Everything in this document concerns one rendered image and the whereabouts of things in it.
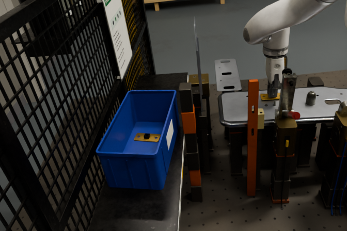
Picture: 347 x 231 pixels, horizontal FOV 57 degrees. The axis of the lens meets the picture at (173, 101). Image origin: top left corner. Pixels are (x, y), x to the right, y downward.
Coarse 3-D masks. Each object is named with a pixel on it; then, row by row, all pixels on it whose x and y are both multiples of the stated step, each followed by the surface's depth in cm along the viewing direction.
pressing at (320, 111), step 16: (224, 96) 125; (240, 96) 123; (304, 96) 118; (320, 96) 117; (336, 96) 116; (224, 112) 116; (240, 112) 115; (272, 112) 112; (304, 112) 110; (320, 112) 109
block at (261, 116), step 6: (258, 114) 102; (258, 120) 103; (258, 126) 104; (258, 132) 106; (258, 138) 108; (258, 144) 109; (258, 150) 110; (258, 156) 112; (258, 162) 114; (258, 168) 115; (258, 174) 117; (258, 180) 119; (258, 186) 120
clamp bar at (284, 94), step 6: (282, 72) 94; (288, 72) 93; (282, 78) 92; (288, 78) 90; (294, 78) 90; (282, 84) 93; (288, 84) 91; (294, 84) 92; (282, 90) 94; (288, 90) 93; (294, 90) 93; (282, 96) 95; (288, 96) 95; (282, 102) 97; (288, 102) 96; (282, 108) 98; (288, 108) 98
